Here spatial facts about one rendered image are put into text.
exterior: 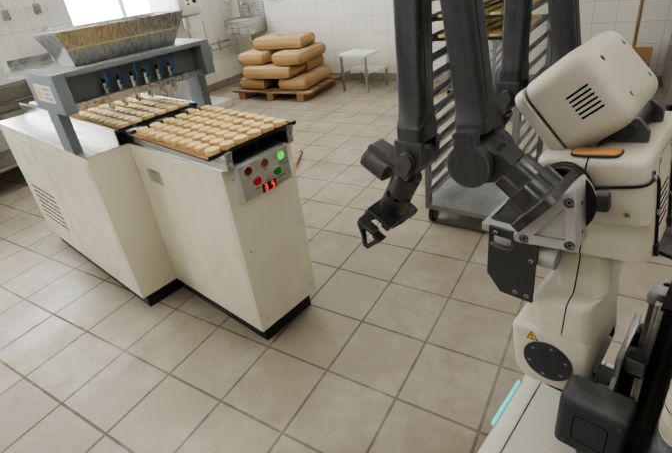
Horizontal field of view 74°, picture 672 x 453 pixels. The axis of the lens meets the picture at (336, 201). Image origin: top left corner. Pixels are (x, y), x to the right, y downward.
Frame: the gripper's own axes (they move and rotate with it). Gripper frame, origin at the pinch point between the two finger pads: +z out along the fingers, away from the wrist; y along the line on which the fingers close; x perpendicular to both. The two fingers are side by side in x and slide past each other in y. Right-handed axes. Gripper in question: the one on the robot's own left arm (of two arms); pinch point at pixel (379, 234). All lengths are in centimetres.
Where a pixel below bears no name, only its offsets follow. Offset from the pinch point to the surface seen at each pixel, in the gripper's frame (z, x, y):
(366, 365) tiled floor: 92, 10, -24
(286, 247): 75, -45, -28
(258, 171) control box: 39, -60, -20
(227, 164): 32, -63, -9
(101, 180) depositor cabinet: 77, -121, 10
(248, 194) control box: 45, -57, -14
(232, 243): 66, -55, -7
